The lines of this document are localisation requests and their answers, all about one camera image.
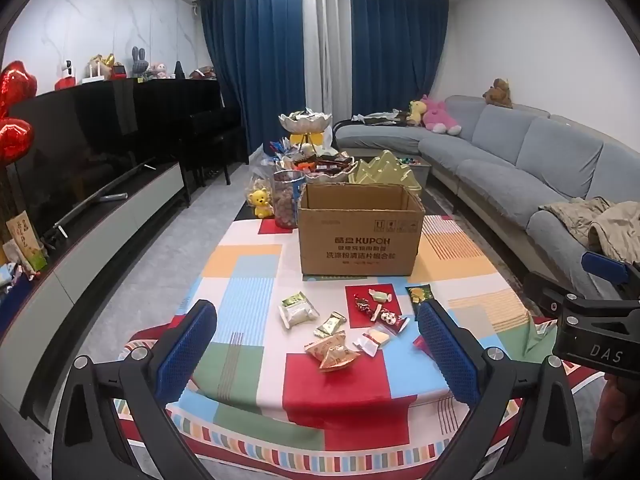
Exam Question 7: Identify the heap of blue snack packets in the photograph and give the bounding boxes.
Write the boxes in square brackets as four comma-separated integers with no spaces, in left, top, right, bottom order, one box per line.
[260,137,302,168]

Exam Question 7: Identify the grey corner sofa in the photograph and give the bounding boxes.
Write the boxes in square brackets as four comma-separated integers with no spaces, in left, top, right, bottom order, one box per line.
[334,95,640,302]

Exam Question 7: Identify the person's right hand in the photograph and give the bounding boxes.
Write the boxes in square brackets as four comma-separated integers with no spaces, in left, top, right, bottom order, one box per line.
[597,374,640,463]

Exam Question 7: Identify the white tiered snack stand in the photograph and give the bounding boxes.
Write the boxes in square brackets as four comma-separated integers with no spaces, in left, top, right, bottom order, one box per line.
[277,109,357,184]

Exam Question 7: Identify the clear jar of nuts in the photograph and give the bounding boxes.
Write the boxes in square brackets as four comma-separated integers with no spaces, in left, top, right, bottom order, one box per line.
[272,170,307,229]

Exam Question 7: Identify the pile of assorted snack bars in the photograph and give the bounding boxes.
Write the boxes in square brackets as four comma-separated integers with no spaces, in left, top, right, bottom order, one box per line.
[285,152,354,176]

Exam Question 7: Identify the gold mountain-lid candy box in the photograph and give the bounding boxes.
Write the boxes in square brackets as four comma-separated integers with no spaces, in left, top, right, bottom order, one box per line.
[348,150,422,196]

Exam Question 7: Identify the black piano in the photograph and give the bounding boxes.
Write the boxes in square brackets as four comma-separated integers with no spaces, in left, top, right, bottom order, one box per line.
[112,77,249,189]

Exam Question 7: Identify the yellow paper gift bag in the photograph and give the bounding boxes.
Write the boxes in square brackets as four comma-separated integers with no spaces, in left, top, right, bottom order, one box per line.
[6,209,49,269]

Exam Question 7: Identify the dark green snack packet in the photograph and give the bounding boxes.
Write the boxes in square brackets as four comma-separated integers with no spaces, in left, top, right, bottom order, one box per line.
[405,284,434,307]

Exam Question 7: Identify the beige jacket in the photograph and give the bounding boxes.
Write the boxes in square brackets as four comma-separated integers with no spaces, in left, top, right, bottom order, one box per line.
[539,196,640,264]

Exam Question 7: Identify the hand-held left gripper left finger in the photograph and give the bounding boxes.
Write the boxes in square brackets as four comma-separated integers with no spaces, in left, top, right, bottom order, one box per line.
[51,299,219,480]

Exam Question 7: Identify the white sheer curtain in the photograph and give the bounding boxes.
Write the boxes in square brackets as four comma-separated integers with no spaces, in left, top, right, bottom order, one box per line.
[301,0,351,127]

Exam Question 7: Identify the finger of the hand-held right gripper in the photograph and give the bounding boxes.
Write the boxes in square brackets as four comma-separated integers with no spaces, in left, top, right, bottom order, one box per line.
[522,271,576,318]
[581,251,640,291]

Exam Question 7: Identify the grey television cabinet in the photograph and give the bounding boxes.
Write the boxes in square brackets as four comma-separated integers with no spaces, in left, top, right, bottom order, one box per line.
[0,161,191,433]

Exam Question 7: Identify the black television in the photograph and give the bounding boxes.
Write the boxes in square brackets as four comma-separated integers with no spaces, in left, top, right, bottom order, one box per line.
[6,82,157,249]

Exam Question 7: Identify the gold snack packet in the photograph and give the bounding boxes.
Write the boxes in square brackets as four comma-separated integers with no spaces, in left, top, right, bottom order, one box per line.
[314,311,347,339]

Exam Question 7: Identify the white packet with red stripe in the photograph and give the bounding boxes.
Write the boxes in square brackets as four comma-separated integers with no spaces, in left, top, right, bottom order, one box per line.
[353,324,390,357]

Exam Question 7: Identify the grey storage box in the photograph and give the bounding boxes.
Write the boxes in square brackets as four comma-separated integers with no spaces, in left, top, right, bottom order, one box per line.
[397,155,432,189]

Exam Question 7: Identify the heap of small packets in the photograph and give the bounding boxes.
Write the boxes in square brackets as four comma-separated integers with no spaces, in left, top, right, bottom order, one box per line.
[0,254,39,292]

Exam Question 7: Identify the yellow bear figurine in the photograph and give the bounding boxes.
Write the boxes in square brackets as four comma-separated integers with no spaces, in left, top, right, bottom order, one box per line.
[247,187,274,219]

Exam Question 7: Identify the brown cardboard box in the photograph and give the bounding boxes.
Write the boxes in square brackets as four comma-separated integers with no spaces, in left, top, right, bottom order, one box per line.
[297,182,426,278]

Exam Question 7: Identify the red star balloon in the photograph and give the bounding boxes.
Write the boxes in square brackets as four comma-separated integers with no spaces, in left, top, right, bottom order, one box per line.
[0,60,39,117]

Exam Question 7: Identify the white packet with green label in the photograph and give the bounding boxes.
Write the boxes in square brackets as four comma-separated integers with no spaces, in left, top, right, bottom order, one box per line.
[278,291,320,330]

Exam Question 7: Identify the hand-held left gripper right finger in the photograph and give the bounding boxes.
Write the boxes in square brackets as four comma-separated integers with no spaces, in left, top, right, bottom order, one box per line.
[416,301,596,480]

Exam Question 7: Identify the red heart balloon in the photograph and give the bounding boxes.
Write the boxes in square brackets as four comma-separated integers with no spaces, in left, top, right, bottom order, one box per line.
[0,117,34,166]

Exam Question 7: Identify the pink plush toy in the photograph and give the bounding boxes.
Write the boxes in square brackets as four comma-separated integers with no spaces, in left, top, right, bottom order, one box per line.
[421,94,462,136]

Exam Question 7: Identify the blue curtain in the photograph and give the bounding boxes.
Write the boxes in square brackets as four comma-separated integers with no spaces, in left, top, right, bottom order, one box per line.
[199,0,307,165]
[348,0,449,124]

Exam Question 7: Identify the papers on sofa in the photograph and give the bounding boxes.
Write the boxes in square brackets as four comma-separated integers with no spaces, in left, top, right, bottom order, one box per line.
[351,109,412,126]

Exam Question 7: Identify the red white candy packet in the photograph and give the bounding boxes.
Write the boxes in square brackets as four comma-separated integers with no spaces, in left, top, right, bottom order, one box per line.
[378,309,410,334]

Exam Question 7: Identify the brown plush bear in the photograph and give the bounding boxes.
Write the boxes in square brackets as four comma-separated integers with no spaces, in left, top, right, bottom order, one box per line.
[482,78,514,109]

